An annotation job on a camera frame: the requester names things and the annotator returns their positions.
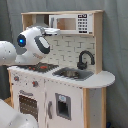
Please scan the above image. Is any white toy microwave door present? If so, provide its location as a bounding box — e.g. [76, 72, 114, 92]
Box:
[49, 13, 93, 34]

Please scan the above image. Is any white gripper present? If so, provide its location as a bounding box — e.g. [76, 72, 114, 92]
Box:
[42, 27, 60, 36]

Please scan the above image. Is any black toy stovetop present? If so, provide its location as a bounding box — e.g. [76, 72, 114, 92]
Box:
[17, 61, 59, 73]

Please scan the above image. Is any grey toy sink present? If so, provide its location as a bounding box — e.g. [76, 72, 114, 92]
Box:
[53, 67, 93, 81]

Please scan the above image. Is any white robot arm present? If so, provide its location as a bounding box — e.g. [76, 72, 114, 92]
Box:
[0, 26, 60, 128]

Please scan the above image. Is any wooden toy kitchen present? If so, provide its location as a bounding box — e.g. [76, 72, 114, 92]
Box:
[9, 10, 115, 128]

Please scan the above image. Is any black toy faucet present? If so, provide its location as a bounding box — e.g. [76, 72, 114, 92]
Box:
[77, 50, 95, 70]

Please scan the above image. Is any red right stove knob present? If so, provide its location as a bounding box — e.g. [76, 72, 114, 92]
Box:
[32, 81, 39, 87]

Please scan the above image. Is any white fridge door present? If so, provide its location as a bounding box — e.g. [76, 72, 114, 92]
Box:
[44, 87, 85, 128]

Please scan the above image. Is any white toy oven door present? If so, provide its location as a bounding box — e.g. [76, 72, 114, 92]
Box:
[13, 87, 44, 124]

